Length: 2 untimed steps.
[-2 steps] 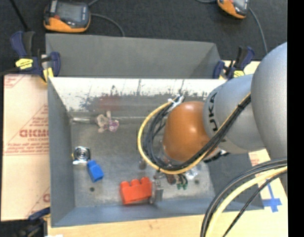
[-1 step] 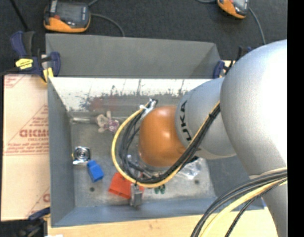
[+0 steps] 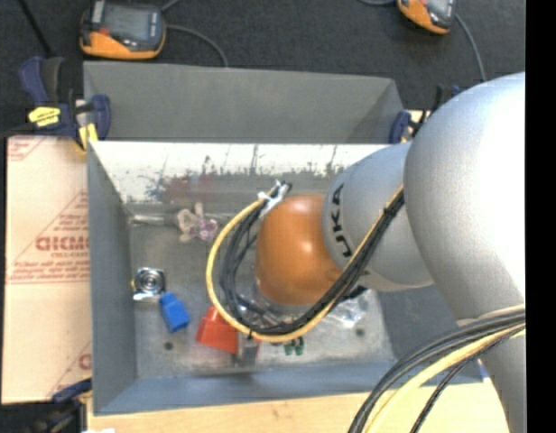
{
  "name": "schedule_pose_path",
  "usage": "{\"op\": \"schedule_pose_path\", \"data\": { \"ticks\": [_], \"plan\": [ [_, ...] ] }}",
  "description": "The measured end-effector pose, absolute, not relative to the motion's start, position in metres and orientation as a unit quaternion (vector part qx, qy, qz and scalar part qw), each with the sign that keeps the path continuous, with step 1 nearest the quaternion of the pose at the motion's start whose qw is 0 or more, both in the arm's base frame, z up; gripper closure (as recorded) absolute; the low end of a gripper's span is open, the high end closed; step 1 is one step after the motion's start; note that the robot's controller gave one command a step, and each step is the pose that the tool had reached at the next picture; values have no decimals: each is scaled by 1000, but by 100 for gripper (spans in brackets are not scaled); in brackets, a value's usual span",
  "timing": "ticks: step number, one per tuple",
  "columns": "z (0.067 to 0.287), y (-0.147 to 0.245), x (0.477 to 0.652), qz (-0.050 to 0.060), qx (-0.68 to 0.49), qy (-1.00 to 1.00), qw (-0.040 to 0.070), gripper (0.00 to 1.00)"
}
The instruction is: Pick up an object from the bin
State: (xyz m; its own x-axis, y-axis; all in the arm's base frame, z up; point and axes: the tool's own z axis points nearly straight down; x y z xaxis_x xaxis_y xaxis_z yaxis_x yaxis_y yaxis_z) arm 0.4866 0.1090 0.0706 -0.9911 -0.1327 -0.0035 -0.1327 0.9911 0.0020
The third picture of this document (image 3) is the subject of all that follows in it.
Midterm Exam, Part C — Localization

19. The clear plastic packet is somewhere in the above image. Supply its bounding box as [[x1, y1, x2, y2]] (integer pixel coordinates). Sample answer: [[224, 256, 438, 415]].
[[323, 291, 370, 329]]

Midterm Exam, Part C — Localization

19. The red plastic block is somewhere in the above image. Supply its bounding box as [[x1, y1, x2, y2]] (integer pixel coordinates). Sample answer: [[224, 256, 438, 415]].
[[195, 305, 240, 355]]

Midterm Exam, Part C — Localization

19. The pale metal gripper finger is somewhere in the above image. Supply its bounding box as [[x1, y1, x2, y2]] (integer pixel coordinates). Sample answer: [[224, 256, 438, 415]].
[[236, 334, 261, 366]]

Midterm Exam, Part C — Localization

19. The grey metal bin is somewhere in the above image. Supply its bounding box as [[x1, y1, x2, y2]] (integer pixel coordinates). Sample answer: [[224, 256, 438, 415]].
[[82, 60, 485, 417]]

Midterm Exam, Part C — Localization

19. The shiny silver metal cup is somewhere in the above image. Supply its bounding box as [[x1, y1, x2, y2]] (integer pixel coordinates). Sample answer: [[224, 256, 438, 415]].
[[132, 266, 167, 303]]

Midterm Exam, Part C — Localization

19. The purple and white toy figure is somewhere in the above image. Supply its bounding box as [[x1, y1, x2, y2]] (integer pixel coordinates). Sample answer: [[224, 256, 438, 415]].
[[175, 202, 219, 244]]

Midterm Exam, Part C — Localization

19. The blue plastic block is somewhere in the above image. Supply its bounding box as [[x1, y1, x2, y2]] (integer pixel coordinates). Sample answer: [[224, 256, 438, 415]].
[[158, 291, 192, 335]]

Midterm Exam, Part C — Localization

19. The brown cardboard board red print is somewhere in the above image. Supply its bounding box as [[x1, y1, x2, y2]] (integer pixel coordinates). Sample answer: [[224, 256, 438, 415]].
[[0, 134, 94, 405]]

